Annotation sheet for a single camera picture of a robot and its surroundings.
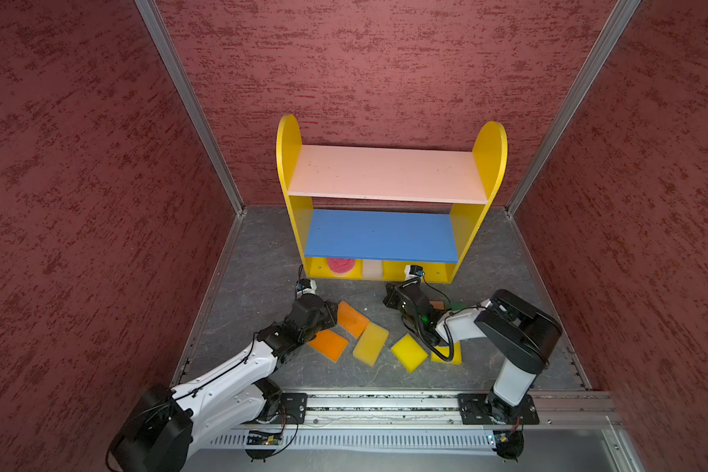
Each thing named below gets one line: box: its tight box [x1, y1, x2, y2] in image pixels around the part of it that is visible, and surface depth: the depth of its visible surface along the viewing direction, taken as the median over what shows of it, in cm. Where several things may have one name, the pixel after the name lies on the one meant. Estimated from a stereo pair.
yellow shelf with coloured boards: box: [275, 114, 508, 285], surface depth 77 cm
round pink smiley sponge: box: [328, 257, 355, 274], surface depth 100 cm
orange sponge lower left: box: [307, 329, 349, 363], surface depth 85 cm
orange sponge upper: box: [337, 300, 370, 339], surface depth 91 cm
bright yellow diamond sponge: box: [390, 333, 429, 374], surface depth 83 cm
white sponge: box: [363, 259, 382, 281], surface depth 101 cm
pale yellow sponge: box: [352, 321, 390, 367], surface depth 86 cm
